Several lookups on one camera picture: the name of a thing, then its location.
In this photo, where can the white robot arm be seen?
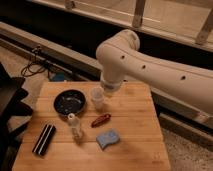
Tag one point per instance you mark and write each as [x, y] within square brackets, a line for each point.
[120, 57]

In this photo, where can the clear plastic bottle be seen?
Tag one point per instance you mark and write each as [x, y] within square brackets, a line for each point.
[75, 126]

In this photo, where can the translucent plastic cup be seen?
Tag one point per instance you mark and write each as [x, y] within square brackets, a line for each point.
[97, 97]

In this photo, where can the reddish brown sausage toy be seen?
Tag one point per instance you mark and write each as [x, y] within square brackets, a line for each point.
[100, 120]

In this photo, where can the black round pan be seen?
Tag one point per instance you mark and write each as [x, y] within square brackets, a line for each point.
[69, 101]

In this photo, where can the blue floor object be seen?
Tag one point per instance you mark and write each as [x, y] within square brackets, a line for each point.
[59, 77]

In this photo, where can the blue sponge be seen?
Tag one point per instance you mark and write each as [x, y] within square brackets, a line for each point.
[107, 138]

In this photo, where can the black white striped block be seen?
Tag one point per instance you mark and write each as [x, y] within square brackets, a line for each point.
[44, 140]

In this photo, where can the black chair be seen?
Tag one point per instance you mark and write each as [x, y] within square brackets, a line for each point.
[11, 95]

